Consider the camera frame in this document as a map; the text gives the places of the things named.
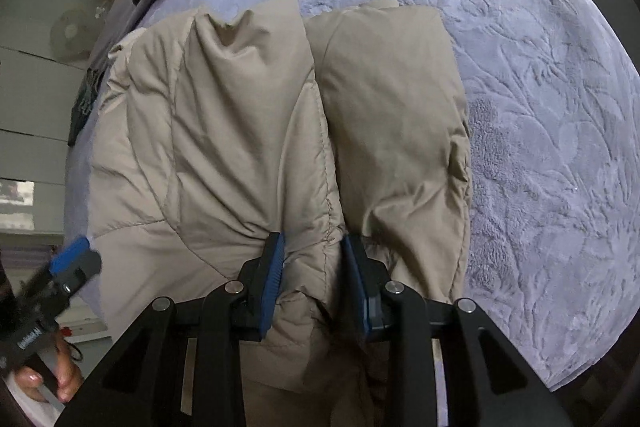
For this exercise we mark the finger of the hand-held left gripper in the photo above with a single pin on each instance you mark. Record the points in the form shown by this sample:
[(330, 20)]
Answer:
[(70, 252), (82, 272)]

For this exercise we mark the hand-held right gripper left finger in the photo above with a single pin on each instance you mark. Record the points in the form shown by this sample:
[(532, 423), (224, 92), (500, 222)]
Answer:
[(272, 282)]

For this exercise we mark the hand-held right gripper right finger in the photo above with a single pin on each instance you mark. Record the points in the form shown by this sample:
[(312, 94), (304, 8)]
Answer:
[(352, 277)]

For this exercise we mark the beige puffer jacket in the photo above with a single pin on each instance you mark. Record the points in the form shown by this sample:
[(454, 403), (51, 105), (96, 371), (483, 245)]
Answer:
[(225, 132)]

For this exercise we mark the person's left hand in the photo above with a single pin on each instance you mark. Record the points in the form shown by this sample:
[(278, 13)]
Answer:
[(70, 372)]

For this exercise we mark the dark patterned cloth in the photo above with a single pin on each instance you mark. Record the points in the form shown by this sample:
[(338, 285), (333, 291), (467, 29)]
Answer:
[(85, 107)]

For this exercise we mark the white floor fan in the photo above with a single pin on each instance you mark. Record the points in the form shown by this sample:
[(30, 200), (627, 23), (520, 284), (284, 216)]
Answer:
[(72, 34)]

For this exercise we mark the purple embossed blanket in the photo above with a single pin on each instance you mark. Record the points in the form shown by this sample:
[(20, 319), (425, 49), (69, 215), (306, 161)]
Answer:
[(525, 82)]

